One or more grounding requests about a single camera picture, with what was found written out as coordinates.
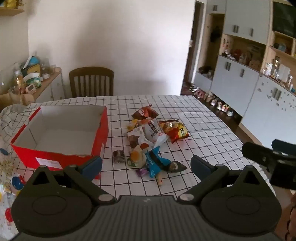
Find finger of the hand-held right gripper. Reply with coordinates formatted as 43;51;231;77
242;142;282;166
272;139;296;155

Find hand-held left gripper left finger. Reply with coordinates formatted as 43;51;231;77
28;156;115;205

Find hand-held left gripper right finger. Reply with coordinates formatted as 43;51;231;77
177;155;269;205

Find black triangular snack packet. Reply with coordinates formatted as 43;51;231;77
165;160;188;174

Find small brown cake packet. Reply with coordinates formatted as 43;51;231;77
112;149;126;164

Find red cardboard box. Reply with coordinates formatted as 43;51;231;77
10;106;109;181

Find red and yellow chips packet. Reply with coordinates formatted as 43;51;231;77
158;119;190;143

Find packet with egg picture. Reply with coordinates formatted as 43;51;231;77
126;145;147;169

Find blue snack packet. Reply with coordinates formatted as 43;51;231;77
146;147;171;178

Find purple candy packet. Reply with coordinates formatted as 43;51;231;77
135;167;148;178

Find white packet with cake picture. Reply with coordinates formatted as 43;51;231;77
126;126;154;151

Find white packet with black print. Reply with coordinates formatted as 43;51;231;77
141;117;169;149

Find brown snack packet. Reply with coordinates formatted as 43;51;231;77
132;105;160;120

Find checked tablecloth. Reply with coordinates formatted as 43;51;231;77
0;95;277;241

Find row of shoes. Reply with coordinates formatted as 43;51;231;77
190;84;234;117

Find wooden sideboard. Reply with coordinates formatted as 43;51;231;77
0;67;66;112

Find wooden chair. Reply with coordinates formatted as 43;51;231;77
69;67;115;98

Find colourful printed bag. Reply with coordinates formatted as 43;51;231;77
0;148;26;240

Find green and white tissue pack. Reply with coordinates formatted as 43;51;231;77
26;76;44;88

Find clear glass jar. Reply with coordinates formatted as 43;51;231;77
8;87;23;106

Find clear plastic bottle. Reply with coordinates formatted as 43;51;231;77
13;70;25;91

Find yellow and blue container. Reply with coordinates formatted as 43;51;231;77
23;56;42;77

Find dark green board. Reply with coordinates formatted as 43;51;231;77
272;0;296;38

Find dark wooden door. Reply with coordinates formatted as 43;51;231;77
182;0;208;84

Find grey wall cabinet unit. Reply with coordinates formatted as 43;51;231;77
196;0;296;149

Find wooden wall shelf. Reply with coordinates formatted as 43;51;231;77
0;0;25;16

